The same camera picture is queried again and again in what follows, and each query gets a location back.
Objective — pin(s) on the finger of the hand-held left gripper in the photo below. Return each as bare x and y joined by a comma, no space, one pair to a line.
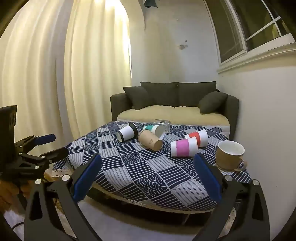
46,138
55,153

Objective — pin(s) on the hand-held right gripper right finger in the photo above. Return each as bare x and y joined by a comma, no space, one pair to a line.
208,178

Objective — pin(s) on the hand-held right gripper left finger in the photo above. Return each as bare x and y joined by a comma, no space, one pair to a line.
87,178

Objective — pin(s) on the white cup with pink band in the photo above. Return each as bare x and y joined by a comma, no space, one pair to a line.
183,148

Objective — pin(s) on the white cup with red band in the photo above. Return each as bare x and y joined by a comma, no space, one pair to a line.
199,138

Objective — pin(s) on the white cup with black band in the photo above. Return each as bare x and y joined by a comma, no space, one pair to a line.
126,134

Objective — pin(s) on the brown paper cup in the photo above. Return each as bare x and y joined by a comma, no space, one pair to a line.
149,141

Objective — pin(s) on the white cup with teal band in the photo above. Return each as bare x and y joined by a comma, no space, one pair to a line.
154,130

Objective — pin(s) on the brown mug with white inside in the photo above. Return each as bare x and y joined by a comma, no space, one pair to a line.
229,154

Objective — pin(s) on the blue patterned tablecloth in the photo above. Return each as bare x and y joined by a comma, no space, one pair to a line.
138,166

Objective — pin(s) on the clear glass box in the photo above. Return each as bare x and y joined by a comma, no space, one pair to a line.
164,124

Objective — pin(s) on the cream curtain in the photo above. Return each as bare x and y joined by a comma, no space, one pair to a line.
57,69

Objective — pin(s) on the dark grey sofa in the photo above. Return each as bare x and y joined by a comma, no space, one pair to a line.
231,109

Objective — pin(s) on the dark grey throw pillow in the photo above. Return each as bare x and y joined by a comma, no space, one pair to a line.
212,102
138,97

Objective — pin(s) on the cream sofa blanket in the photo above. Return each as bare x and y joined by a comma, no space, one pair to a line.
161,113

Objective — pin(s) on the white framed window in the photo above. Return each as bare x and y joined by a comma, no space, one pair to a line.
242,27

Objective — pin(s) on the dark ceiling fixture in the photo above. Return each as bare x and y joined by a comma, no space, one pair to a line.
149,2

